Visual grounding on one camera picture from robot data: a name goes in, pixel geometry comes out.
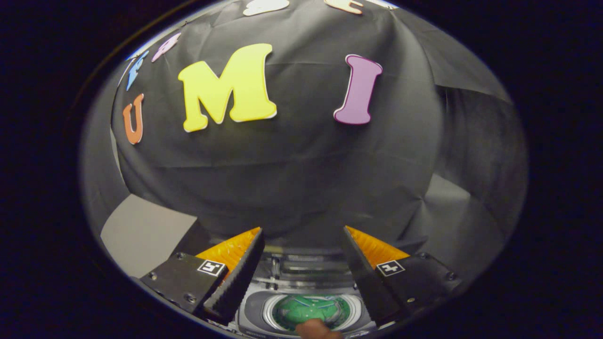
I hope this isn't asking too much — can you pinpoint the green polo shirt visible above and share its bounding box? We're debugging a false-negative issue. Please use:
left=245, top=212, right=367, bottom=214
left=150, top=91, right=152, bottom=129
left=272, top=295, right=351, bottom=331

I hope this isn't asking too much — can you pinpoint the grey cabinet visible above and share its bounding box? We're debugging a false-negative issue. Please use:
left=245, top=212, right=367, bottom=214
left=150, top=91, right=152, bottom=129
left=100, top=194, right=199, bottom=278

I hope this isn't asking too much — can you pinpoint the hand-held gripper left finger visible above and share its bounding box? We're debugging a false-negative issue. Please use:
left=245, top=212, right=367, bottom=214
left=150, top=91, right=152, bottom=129
left=139, top=227, right=265, bottom=325

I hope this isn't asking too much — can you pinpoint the grey washing machine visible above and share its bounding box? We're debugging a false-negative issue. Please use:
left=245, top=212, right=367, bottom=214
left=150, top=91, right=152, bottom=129
left=228, top=247, right=377, bottom=338

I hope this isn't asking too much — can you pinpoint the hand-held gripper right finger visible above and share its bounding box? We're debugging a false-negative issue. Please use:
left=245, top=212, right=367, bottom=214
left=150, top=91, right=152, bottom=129
left=340, top=226, right=460, bottom=325

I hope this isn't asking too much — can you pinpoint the dark washing machine lid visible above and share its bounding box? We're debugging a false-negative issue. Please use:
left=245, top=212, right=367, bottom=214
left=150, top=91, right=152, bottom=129
left=264, top=251, right=357, bottom=290

